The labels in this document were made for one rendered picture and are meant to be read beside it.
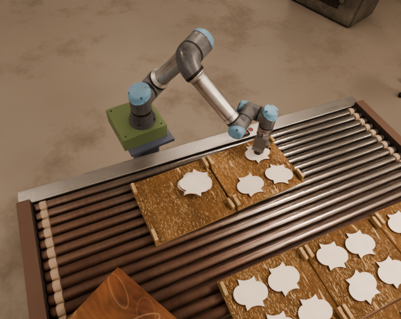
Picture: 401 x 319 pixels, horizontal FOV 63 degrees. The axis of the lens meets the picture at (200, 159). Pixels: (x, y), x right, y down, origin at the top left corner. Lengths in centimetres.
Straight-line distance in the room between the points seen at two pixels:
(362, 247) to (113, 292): 109
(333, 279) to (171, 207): 77
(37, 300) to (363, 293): 131
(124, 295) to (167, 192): 54
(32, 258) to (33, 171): 159
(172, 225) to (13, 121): 236
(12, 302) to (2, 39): 312
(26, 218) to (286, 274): 117
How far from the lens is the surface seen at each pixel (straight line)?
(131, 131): 185
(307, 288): 153
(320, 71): 424
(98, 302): 134
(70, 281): 152
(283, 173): 176
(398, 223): 186
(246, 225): 159
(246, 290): 144
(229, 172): 171
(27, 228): 164
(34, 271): 154
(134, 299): 132
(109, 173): 174
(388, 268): 171
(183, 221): 154
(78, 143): 316
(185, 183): 159
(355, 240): 169
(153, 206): 158
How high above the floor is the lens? 231
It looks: 52 degrees down
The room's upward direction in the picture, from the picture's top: 6 degrees clockwise
